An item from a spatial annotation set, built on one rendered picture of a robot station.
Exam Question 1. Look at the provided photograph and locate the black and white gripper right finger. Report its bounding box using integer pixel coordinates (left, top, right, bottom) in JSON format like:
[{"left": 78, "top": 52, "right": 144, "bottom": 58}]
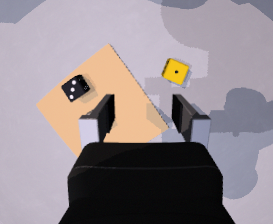
[{"left": 171, "top": 94, "right": 212, "bottom": 149}]

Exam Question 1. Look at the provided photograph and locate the yellow die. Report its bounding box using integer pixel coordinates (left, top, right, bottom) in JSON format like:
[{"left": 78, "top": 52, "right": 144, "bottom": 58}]
[{"left": 161, "top": 58, "right": 189, "bottom": 85}]

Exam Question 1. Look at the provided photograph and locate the peach flat mat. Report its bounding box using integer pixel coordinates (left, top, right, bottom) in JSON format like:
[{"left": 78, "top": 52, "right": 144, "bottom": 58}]
[{"left": 36, "top": 43, "right": 169, "bottom": 157}]

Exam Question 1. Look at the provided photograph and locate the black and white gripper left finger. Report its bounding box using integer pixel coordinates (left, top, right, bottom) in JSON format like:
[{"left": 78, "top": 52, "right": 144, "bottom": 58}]
[{"left": 78, "top": 94, "right": 115, "bottom": 150}]

